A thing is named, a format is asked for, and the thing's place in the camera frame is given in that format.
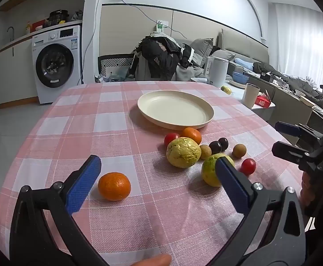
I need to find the person's left hand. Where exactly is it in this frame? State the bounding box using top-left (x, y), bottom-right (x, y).
top-left (133, 254), bottom-right (173, 266)

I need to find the beige sofa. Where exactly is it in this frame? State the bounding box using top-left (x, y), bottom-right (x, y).
top-left (175, 29), bottom-right (270, 78)

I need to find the pink checked tablecloth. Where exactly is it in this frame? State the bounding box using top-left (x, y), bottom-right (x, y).
top-left (0, 81), bottom-right (306, 266)

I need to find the orange mandarin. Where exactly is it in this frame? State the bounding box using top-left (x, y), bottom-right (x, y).
top-left (98, 172), bottom-right (131, 201)
top-left (182, 127), bottom-right (202, 145)

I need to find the beige cup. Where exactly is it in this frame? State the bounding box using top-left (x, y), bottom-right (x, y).
top-left (242, 83), bottom-right (261, 109)

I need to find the cream round plate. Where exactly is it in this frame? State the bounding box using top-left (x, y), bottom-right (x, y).
top-left (137, 90), bottom-right (215, 130)

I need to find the blue bowl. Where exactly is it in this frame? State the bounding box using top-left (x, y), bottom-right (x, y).
top-left (232, 71), bottom-right (250, 84)

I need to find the grey blanket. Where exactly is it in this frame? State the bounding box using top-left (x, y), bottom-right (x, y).
top-left (253, 62), bottom-right (323, 100)

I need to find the grey pillow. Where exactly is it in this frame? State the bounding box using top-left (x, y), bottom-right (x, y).
top-left (188, 37), bottom-right (214, 67)

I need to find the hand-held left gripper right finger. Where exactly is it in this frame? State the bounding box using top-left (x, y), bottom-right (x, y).
top-left (214, 156), bottom-right (306, 266)

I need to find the white side table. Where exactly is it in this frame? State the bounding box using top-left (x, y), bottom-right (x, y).
top-left (192, 76), bottom-right (277, 114)

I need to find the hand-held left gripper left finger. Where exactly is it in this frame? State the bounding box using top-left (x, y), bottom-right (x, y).
top-left (9, 155), bottom-right (109, 266)

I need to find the white electric kettle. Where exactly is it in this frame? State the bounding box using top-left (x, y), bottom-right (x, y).
top-left (204, 56), bottom-right (229, 87)

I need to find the red box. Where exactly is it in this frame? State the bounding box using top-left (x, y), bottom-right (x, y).
top-left (32, 19), bottom-right (49, 32)

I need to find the white washing machine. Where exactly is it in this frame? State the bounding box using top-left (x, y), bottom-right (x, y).
top-left (32, 25), bottom-right (83, 105)

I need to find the brown longan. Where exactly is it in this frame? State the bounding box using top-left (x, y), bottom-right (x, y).
top-left (199, 144), bottom-right (212, 160)
top-left (232, 143), bottom-right (247, 159)

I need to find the person's right hand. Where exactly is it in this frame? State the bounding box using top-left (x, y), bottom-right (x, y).
top-left (301, 170), bottom-right (314, 209)

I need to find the black cooking pot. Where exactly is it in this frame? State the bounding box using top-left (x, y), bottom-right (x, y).
top-left (48, 10), bottom-right (69, 25)

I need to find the blue pillow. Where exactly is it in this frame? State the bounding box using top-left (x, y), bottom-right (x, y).
top-left (234, 58), bottom-right (255, 70)

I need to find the red cherry tomato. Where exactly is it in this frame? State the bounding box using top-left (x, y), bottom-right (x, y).
top-left (240, 158), bottom-right (257, 176)
top-left (164, 133), bottom-right (180, 148)

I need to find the white curtain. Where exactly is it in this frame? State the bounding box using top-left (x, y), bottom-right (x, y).
top-left (274, 3), bottom-right (323, 81)

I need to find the pile of dark clothes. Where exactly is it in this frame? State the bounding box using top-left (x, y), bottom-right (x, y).
top-left (129, 35), bottom-right (195, 81)

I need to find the white kitchen cabinet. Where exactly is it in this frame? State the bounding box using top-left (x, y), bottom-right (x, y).
top-left (0, 37), bottom-right (40, 108)

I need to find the black patterned chair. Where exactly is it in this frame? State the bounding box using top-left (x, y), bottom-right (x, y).
top-left (97, 54), bottom-right (135, 83)

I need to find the white wall charger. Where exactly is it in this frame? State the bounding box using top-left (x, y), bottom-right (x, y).
top-left (155, 20), bottom-right (169, 33)

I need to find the red packet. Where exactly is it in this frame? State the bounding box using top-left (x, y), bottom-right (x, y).
top-left (254, 94), bottom-right (273, 108)

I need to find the smooth green-yellow guava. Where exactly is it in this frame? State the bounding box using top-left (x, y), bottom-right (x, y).
top-left (201, 153), bottom-right (235, 187)

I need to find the wrinkled yellow guava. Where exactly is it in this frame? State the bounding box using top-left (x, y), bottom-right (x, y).
top-left (166, 137), bottom-right (202, 168)

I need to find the thin wall cable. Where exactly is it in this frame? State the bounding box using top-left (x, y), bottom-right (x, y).
top-left (100, 0), bottom-right (184, 38)

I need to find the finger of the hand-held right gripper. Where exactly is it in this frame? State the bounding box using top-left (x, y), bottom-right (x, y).
top-left (272, 141), bottom-right (323, 172)
top-left (275, 121), bottom-right (323, 145)

